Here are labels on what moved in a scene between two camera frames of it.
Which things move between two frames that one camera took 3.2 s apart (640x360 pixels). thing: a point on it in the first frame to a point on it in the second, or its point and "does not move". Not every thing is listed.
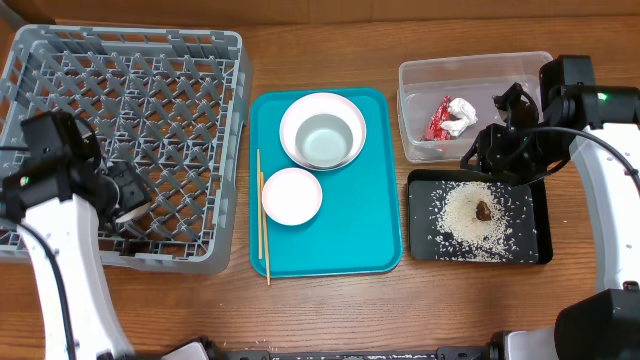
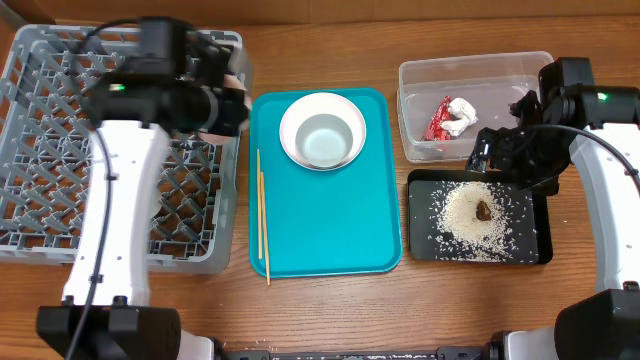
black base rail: [493, 350] does not move
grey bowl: [324, 140] does not move
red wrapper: [434, 130] does not move
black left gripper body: [132, 193] to [226, 121]
